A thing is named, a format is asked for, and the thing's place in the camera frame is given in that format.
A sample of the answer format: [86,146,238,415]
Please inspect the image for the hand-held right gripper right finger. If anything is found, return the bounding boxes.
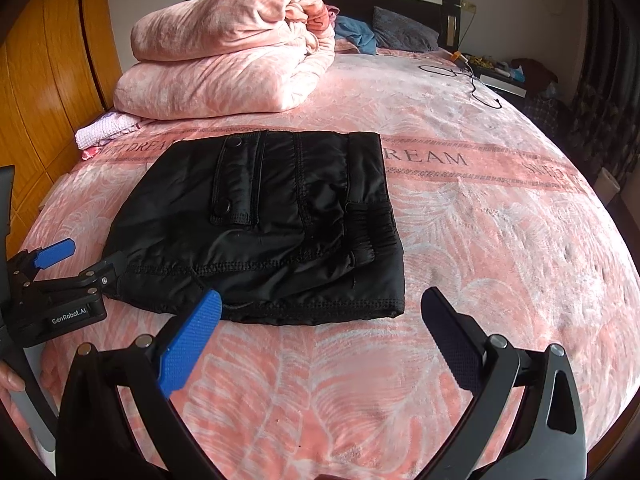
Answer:
[421,287,587,480]

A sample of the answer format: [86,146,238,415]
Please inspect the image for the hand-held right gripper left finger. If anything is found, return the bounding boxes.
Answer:
[54,290,222,480]

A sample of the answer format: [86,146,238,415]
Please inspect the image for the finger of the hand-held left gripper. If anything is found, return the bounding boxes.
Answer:
[7,239,76,278]
[22,252,130,306]

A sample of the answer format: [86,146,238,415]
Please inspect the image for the black pants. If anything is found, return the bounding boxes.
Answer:
[105,130,406,326]

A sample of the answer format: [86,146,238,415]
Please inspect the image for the person's left hand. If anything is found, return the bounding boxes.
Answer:
[0,352,61,401]

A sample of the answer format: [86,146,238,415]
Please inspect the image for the pink printed blanket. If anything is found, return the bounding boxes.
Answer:
[15,47,640,480]

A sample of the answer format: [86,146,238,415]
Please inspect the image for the pink white knitted cloth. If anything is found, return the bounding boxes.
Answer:
[75,112,142,151]

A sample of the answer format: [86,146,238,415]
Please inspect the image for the wooden wardrobe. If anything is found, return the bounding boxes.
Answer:
[0,0,123,233]

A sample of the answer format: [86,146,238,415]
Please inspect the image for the white cylinder bin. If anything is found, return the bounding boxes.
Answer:
[597,167,622,204]

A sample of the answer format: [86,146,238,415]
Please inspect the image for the folded pink quilt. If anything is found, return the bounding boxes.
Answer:
[114,0,337,121]

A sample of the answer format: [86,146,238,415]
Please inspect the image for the plaid bag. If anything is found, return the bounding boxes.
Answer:
[525,95,572,137]

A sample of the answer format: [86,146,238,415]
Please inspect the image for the dark nightstand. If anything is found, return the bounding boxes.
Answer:
[475,67,529,99]

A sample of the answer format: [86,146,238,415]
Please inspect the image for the dark patterned curtain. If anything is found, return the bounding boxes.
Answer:
[570,0,640,201]

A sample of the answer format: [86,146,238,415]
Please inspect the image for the grey pillow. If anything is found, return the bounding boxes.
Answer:
[372,6,442,53]

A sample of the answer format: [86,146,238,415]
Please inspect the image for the blue cloth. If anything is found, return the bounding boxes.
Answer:
[334,15,378,56]

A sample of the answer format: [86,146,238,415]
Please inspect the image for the black cable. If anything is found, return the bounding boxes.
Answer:
[419,62,504,110]

